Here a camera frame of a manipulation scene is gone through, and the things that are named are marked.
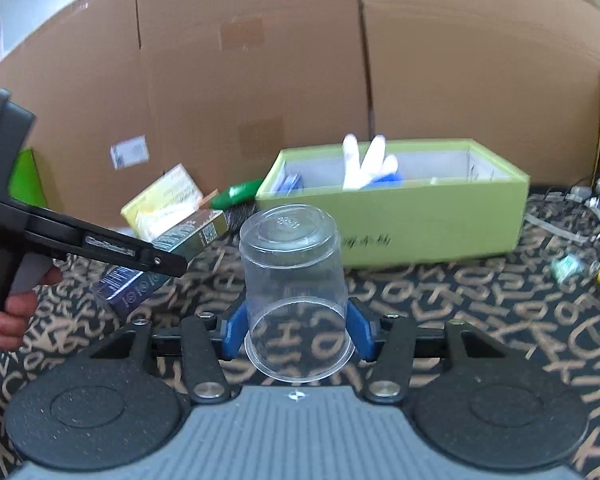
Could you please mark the dark green carton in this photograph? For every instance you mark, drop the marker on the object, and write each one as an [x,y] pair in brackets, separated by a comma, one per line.
[30,182]

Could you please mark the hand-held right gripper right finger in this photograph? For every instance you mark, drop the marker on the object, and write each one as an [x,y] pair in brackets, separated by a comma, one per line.
[362,332]

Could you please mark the yellow medicine box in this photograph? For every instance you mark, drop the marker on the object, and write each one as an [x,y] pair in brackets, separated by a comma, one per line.
[160,200]

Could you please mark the light green shoe box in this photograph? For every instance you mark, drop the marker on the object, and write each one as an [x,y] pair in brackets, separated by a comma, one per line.
[430,225]

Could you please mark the person's left hand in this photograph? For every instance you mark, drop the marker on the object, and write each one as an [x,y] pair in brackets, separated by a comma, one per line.
[15,320]

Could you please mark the clear plastic cup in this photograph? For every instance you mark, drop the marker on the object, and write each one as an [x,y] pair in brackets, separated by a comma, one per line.
[292,270]

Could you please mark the olive and teal small box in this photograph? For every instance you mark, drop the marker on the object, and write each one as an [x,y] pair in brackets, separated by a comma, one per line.
[195,232]

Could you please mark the white glove with pink cuff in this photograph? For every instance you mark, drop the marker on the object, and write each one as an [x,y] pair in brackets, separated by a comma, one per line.
[365,162]

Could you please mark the blue packet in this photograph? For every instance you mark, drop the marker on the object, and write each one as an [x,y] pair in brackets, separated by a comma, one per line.
[386,180]

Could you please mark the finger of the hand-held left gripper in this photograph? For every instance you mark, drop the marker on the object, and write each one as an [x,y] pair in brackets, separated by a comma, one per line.
[110,247]

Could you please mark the large brown cardboard panel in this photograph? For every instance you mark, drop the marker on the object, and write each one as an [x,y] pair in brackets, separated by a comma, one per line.
[480,60]
[205,85]

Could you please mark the small green packet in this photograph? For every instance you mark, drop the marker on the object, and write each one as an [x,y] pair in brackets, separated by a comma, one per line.
[237,192]

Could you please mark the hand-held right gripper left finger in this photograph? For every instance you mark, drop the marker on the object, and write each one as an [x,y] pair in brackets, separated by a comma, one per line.
[234,332]

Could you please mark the white paper label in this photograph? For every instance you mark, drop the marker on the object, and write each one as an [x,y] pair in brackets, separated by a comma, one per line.
[129,152]

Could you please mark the small teal packet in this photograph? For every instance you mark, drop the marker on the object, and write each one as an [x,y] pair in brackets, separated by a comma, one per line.
[567,266]

